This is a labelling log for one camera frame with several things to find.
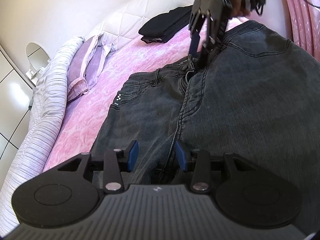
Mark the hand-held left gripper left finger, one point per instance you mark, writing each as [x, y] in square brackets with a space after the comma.
[133, 155]

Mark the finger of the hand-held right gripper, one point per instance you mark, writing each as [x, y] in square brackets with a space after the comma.
[195, 42]
[217, 32]

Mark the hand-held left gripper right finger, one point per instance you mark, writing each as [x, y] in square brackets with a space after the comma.
[181, 156]

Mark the black pants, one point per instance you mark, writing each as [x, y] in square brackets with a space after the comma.
[165, 25]

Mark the dark grey jeans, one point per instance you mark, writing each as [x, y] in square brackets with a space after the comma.
[237, 105]

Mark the white quilted headboard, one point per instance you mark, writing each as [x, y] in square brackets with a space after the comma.
[135, 7]

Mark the pink curtain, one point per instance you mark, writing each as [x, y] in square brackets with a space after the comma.
[305, 17]

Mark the lilac pillow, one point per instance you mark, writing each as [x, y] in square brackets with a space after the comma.
[86, 67]

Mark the white striped quilt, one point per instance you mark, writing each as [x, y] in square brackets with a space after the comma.
[45, 100]

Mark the white glossy wardrobe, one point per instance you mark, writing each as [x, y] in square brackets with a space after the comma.
[12, 92]

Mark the round white mirror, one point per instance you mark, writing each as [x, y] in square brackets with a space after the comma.
[36, 55]

